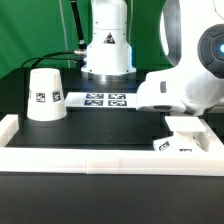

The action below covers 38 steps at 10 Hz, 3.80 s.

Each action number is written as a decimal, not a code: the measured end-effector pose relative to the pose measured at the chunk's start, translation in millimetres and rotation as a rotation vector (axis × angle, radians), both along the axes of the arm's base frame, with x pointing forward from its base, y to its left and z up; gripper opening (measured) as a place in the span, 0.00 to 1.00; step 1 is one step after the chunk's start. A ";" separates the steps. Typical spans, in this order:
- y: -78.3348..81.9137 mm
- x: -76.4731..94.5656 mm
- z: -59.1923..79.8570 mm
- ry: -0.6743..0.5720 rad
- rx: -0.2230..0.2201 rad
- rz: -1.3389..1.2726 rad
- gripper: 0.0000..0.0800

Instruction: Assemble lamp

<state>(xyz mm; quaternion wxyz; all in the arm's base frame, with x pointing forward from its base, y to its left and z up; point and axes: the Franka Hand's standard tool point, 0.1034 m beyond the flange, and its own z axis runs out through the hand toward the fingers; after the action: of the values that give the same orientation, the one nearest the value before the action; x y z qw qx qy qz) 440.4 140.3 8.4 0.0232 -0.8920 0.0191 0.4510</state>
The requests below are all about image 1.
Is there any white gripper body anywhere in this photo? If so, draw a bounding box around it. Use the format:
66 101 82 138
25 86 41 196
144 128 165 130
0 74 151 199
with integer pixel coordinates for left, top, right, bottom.
136 69 200 116

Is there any white lamp base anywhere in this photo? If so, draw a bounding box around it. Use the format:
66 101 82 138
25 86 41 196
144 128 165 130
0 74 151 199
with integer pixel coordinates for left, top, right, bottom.
153 116 206 152

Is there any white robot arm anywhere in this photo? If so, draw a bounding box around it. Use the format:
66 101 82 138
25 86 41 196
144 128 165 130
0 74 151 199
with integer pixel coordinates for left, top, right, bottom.
81 0 224 116

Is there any white lamp shade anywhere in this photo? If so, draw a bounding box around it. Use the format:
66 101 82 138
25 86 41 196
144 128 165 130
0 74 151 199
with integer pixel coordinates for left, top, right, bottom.
27 68 67 121

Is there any white marker sheet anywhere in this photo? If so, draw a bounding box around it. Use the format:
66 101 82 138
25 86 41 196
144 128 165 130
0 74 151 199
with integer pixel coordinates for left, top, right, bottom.
65 92 136 108

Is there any white U-shaped fence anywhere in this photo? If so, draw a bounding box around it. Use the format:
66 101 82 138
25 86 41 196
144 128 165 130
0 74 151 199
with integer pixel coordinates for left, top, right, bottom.
0 115 224 176

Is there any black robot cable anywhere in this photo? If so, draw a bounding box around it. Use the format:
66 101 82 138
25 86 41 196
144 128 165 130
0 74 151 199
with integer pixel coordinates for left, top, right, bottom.
20 0 88 69

